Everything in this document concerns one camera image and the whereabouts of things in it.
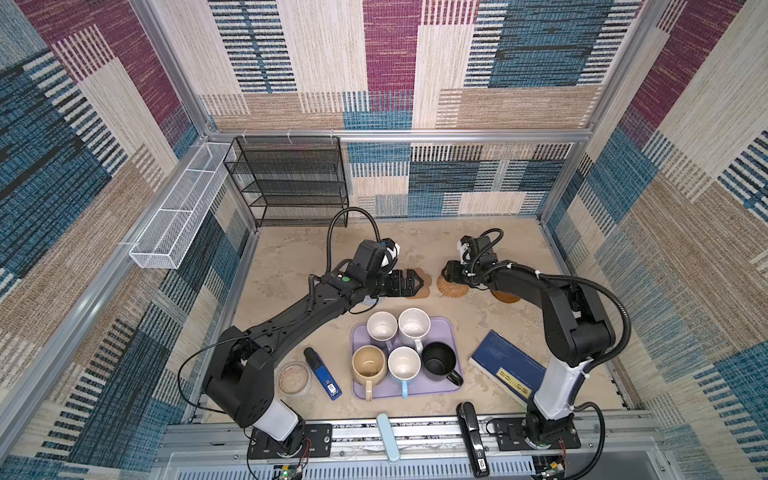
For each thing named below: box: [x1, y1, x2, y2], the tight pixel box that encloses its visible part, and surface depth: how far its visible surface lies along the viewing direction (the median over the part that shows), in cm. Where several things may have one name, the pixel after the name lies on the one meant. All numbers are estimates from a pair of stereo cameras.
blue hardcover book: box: [468, 329, 547, 407], surface depth 86 cm
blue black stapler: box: [304, 347, 343, 401], surface depth 83 cm
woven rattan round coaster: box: [436, 274, 470, 298], surface depth 101 cm
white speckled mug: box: [398, 307, 431, 354], surface depth 87 cm
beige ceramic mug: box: [352, 344, 387, 402], surface depth 79 cm
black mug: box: [422, 341, 464, 387], surface depth 80 cm
